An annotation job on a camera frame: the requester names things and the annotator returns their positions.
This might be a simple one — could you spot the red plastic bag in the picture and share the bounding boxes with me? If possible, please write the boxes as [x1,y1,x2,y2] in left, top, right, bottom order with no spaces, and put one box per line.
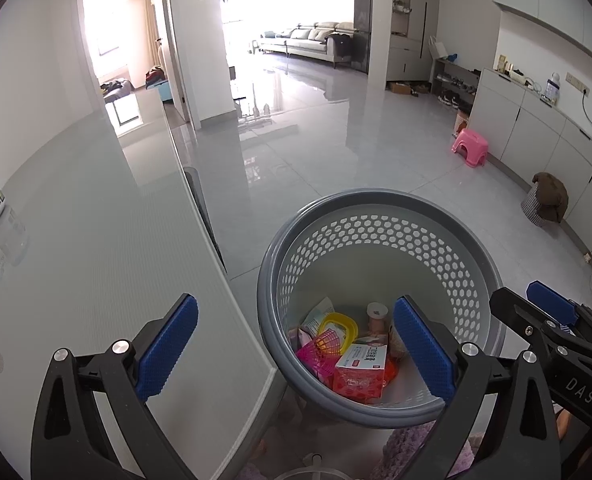
[383,356,399,387]

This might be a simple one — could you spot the red white cardboard box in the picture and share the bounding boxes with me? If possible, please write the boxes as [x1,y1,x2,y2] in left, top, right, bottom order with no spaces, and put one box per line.
[332,344,387,403]

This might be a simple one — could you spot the yellow plastic lid frame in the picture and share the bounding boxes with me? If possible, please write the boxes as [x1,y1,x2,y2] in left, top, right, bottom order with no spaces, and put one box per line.
[316,312,359,356]

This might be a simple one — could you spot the light blue plastic pouch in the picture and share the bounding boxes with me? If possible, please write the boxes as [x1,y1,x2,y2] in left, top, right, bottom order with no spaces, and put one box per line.
[300,297,335,337]

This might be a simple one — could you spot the beige plush toy head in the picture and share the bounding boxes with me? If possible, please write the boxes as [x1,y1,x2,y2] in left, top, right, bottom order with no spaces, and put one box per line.
[388,324,408,360]

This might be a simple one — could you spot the pink plastic shuttlecock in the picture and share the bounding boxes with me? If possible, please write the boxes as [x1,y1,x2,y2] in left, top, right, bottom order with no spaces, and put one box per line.
[296,328,343,384]

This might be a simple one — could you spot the grey perforated trash basket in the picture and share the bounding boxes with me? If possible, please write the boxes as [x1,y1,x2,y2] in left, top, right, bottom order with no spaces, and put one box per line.
[257,188,505,429]

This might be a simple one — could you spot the bed in far room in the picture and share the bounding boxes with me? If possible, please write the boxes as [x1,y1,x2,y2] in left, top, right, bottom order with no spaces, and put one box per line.
[100,78,134,104]

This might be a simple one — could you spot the brown cloth on basket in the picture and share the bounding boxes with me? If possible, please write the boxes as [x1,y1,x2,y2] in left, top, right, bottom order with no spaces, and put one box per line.
[520,172,569,228]

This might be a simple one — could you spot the pink plastic stool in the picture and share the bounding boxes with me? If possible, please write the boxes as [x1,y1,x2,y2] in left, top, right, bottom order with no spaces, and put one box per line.
[451,128,489,168]

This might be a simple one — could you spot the white sideboard cabinet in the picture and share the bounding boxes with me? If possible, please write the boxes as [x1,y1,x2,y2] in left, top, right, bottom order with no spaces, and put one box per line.
[470,68,592,262]

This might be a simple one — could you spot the white bottle on cabinet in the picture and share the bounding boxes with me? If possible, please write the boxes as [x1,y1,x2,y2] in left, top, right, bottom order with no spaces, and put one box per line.
[544,73,561,105]

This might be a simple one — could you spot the shoe rack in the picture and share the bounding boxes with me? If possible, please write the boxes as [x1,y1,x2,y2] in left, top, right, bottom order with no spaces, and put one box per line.
[430,58,482,115]

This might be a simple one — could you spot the cardboard box on floor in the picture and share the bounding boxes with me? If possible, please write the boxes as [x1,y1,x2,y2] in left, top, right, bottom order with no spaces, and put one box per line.
[388,81,413,96]

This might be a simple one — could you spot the grey sofa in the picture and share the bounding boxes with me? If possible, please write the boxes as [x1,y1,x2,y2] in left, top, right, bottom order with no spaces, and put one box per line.
[256,22,356,66]

